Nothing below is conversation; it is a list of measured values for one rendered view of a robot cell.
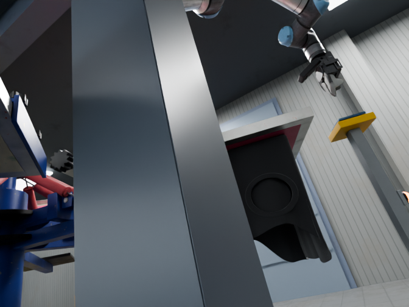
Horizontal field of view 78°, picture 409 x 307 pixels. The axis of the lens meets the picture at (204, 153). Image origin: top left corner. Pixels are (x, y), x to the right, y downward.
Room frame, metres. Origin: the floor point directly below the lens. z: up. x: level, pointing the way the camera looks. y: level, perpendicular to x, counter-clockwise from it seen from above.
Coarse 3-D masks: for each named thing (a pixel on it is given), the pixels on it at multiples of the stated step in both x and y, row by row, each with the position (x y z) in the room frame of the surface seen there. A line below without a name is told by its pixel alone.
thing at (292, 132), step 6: (294, 126) 0.78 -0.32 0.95; (300, 126) 0.79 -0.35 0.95; (276, 132) 0.79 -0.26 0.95; (282, 132) 0.80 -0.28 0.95; (288, 132) 0.81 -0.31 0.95; (294, 132) 0.83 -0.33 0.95; (252, 138) 0.79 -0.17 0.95; (258, 138) 0.80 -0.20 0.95; (264, 138) 0.81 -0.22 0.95; (288, 138) 0.87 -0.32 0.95; (294, 138) 0.88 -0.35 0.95; (234, 144) 0.80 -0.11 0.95; (240, 144) 0.81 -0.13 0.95; (246, 144) 0.83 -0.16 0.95
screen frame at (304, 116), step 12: (264, 120) 0.75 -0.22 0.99; (276, 120) 0.74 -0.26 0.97; (288, 120) 0.74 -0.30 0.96; (300, 120) 0.74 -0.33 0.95; (228, 132) 0.76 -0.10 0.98; (240, 132) 0.75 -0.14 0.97; (252, 132) 0.75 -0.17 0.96; (264, 132) 0.77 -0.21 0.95; (300, 132) 0.84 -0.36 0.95; (228, 144) 0.79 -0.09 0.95; (300, 144) 0.96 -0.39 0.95
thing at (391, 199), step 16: (336, 128) 0.86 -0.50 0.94; (352, 128) 0.86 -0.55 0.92; (352, 144) 0.90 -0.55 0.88; (368, 144) 0.87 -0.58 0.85; (368, 160) 0.87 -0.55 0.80; (368, 176) 0.91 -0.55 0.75; (384, 176) 0.87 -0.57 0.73; (384, 192) 0.87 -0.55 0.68; (400, 192) 0.86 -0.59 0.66; (400, 208) 0.87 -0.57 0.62; (400, 224) 0.87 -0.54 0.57
